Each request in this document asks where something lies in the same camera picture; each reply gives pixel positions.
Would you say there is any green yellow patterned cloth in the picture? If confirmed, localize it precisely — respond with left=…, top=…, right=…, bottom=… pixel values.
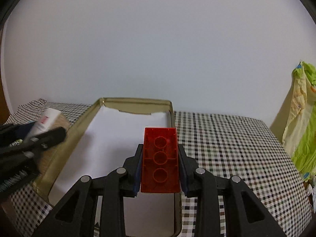
left=271, top=61, right=315, bottom=181

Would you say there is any red plastic building block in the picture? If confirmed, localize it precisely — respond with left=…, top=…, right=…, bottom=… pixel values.
left=140, top=127, right=181, bottom=194

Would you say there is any gold metal tin box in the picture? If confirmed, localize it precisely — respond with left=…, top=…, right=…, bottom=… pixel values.
left=34, top=98, right=182, bottom=236

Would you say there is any checkered tablecloth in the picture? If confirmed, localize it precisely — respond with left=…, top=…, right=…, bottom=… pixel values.
left=5, top=99, right=312, bottom=236

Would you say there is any white box with red label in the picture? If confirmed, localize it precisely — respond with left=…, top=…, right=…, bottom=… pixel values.
left=24, top=108, right=61, bottom=142

